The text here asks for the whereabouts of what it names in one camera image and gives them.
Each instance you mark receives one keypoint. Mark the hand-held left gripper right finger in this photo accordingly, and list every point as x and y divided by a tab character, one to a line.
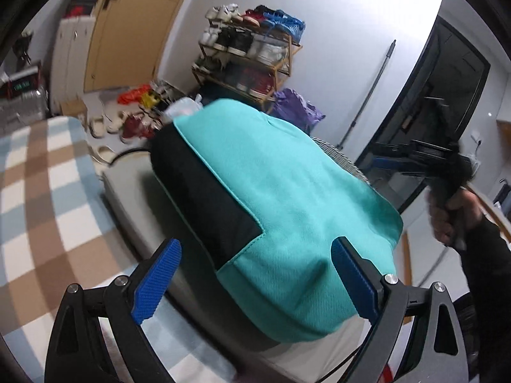
353	283

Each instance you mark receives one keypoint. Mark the person's right hand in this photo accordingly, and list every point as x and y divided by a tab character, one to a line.
463	215

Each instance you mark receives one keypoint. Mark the grey side table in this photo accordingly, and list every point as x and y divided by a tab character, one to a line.
131	191

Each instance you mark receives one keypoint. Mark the shoe rack with shoes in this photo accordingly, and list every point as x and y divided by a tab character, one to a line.
239	44

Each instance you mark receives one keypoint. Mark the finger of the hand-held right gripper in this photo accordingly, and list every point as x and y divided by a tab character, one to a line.
399	149
389	162

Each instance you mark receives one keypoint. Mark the purple bag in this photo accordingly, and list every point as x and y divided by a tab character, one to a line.
295	107

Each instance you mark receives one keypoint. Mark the red plastic bag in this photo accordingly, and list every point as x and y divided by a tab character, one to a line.
133	95

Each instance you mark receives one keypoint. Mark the white plastic bag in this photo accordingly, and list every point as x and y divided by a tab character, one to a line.
181	107

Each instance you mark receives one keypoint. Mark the flower bouquet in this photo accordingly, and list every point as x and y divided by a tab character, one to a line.
22	46

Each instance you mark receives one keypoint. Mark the black red shoe box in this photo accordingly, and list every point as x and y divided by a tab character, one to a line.
22	85

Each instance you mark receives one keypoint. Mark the checkered blanket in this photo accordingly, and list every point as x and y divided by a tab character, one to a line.
48	191

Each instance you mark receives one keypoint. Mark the gold shoe rack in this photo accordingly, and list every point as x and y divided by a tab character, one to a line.
285	72

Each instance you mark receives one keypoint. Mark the silver suitcase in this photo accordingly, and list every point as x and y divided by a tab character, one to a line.
24	105

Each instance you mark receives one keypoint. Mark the grey pole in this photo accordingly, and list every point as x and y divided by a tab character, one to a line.
371	87

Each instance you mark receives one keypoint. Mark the scattered loose shoes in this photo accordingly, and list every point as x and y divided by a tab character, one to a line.
133	127

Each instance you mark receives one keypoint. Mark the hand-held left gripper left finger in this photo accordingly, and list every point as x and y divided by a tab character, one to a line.
155	283

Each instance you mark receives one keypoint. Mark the wooden door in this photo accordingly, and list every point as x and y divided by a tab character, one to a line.
135	20

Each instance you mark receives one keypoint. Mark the white upright suitcase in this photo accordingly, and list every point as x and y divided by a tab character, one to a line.
72	64

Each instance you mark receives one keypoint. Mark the teal zip jacket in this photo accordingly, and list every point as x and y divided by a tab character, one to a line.
299	207

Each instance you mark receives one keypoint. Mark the person's right forearm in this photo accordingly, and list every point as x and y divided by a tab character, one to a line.
491	271

